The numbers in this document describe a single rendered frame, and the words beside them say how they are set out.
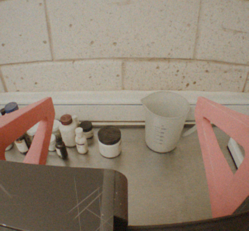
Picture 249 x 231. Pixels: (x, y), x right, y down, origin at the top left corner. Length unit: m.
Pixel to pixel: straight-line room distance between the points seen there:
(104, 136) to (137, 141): 0.13
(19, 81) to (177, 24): 0.56
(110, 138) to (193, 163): 0.26
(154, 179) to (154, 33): 0.41
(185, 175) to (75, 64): 0.47
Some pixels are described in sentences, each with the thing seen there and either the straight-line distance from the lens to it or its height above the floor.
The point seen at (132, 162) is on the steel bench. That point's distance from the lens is 0.60.
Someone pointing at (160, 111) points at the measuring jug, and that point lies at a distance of 0.66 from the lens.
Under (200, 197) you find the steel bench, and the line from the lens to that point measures 0.57.
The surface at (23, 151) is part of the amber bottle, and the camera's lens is 0.68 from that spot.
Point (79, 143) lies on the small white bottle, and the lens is 0.60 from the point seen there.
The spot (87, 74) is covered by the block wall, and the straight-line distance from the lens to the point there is 0.66.
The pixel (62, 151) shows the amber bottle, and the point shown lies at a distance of 0.61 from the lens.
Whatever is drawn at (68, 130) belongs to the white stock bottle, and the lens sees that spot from 0.61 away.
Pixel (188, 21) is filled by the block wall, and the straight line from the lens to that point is 0.62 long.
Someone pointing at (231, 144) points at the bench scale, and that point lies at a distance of 0.69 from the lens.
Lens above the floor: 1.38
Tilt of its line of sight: 37 degrees down
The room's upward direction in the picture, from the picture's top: straight up
